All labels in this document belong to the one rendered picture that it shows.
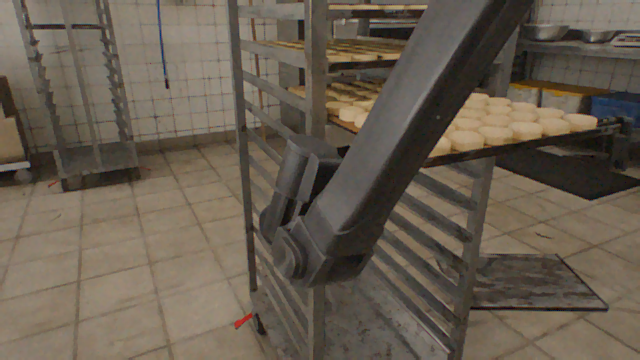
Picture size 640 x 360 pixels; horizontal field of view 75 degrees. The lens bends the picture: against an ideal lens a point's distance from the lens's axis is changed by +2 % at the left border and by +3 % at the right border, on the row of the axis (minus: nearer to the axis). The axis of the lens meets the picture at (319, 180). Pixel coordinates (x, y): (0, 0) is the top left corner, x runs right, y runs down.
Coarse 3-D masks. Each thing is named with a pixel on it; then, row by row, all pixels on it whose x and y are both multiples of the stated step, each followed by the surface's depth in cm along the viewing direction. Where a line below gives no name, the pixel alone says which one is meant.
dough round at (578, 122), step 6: (570, 114) 72; (570, 120) 69; (576, 120) 68; (582, 120) 68; (588, 120) 68; (594, 120) 68; (570, 126) 69; (576, 126) 68; (582, 126) 68; (588, 126) 68; (594, 126) 68
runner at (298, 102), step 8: (248, 72) 121; (248, 80) 122; (256, 80) 114; (264, 80) 107; (264, 88) 108; (272, 88) 102; (280, 88) 97; (280, 96) 97; (288, 96) 92; (296, 96) 88; (296, 104) 89; (304, 104) 84; (304, 112) 85
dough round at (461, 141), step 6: (456, 132) 61; (462, 132) 61; (468, 132) 61; (474, 132) 61; (450, 138) 60; (456, 138) 59; (462, 138) 58; (468, 138) 58; (474, 138) 58; (480, 138) 59; (456, 144) 59; (462, 144) 58; (468, 144) 58; (474, 144) 58; (480, 144) 59; (456, 150) 59; (462, 150) 59
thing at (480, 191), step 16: (512, 48) 89; (496, 64) 90; (496, 80) 91; (480, 160) 99; (480, 192) 101; (480, 208) 102; (480, 224) 104; (480, 240) 107; (464, 256) 109; (464, 288) 112; (464, 304) 113; (464, 320) 116; (464, 336) 119
